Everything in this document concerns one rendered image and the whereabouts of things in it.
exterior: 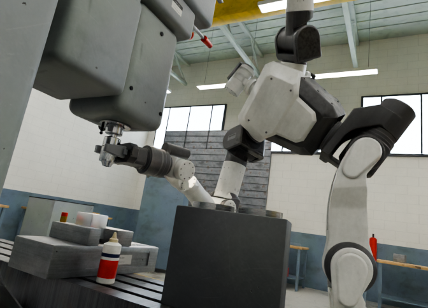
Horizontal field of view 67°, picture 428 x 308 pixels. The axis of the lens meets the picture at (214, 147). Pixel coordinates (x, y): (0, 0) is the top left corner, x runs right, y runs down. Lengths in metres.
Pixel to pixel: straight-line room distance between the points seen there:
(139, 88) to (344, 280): 0.76
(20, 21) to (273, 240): 0.52
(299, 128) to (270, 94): 0.15
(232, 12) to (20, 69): 5.85
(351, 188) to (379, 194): 7.15
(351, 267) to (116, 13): 0.90
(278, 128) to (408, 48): 8.41
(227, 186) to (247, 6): 5.21
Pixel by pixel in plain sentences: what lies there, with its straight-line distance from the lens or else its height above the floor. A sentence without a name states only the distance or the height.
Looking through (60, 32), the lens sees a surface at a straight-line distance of 0.74.
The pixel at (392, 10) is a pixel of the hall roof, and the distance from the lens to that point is 8.67.
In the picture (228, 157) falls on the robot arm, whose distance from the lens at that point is 1.25.
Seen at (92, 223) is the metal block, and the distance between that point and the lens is 0.89.
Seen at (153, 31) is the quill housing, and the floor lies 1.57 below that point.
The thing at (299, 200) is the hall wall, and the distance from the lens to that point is 8.40.
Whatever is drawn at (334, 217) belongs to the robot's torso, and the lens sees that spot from 1.08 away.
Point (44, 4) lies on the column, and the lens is 0.57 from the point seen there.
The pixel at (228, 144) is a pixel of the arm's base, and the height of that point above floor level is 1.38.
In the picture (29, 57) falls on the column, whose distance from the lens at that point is 0.54.
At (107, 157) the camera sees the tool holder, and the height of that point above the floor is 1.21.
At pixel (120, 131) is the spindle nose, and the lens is 0.93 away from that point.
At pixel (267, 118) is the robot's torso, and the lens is 1.12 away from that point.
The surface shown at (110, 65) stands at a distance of 0.79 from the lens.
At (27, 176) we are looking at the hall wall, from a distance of 8.45.
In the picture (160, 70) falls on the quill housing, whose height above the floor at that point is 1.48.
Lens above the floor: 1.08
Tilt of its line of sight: 13 degrees up
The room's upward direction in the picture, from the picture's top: 8 degrees clockwise
